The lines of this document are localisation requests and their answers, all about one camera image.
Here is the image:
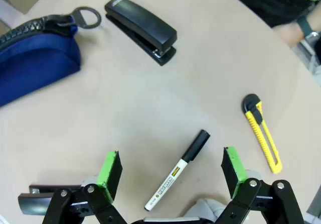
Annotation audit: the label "black and white marker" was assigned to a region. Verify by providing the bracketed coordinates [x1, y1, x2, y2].
[144, 129, 211, 212]

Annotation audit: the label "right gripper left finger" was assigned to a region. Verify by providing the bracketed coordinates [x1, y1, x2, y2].
[42, 150, 128, 224]

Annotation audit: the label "black stapler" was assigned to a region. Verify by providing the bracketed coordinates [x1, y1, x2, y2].
[104, 0, 178, 67]

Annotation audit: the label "person's left hand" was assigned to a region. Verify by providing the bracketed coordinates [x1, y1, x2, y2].
[272, 22, 305, 49]

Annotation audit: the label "blue zippered pencil case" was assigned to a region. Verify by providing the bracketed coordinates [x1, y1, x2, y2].
[0, 7, 102, 108]

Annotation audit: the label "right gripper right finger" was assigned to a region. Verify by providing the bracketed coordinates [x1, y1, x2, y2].
[213, 146, 305, 224]

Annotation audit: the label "yellow utility knife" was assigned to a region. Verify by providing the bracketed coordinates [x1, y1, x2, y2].
[242, 93, 283, 174]

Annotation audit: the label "person's left forearm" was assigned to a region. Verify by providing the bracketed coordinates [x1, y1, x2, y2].
[306, 0, 321, 33]

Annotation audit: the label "black trousers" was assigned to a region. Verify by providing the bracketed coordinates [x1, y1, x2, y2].
[217, 0, 316, 29]

